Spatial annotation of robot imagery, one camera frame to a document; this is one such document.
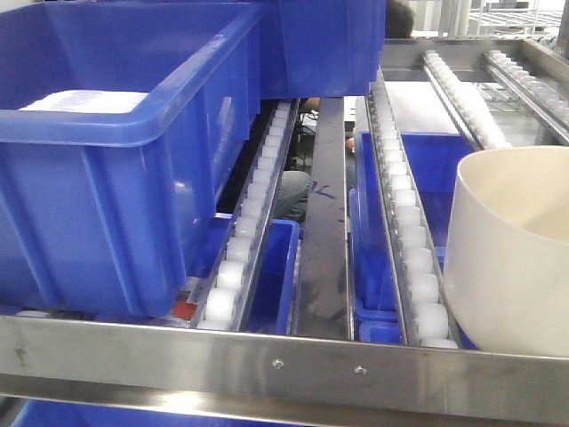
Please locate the white plastic bin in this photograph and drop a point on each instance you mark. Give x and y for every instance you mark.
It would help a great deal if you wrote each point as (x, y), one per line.
(506, 257)

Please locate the blue crate bottom layer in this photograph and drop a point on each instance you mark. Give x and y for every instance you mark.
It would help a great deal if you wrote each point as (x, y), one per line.
(51, 413)

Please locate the blue crate lower left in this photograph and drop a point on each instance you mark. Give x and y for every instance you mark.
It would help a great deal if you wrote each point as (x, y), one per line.
(273, 299)

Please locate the left white roller track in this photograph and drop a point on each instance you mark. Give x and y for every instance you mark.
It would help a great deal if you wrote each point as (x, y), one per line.
(224, 298)

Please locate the white roller track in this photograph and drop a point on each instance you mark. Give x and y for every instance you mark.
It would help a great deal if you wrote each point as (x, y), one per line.
(224, 298)
(465, 104)
(423, 311)

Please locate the middle white roller track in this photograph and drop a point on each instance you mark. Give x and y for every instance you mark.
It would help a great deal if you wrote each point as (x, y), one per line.
(423, 311)

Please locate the blue crate upper middle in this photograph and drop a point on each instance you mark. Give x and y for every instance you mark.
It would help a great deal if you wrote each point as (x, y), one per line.
(320, 48)

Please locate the large blue crate front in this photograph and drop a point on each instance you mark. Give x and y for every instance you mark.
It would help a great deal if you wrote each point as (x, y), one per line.
(104, 212)

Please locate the right white roller track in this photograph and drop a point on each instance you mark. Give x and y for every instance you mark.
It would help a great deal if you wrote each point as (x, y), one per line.
(465, 104)

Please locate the white label in crate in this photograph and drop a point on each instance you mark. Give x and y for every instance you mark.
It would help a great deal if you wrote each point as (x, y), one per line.
(88, 102)

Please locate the far right roller track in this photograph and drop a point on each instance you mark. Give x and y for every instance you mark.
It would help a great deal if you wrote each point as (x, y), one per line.
(547, 106)

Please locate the steel centre divider rail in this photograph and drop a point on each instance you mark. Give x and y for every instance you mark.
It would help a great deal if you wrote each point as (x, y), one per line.
(322, 307)

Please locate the stainless steel shelf frame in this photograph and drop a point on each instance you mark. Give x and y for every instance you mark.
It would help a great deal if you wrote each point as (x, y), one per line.
(276, 378)

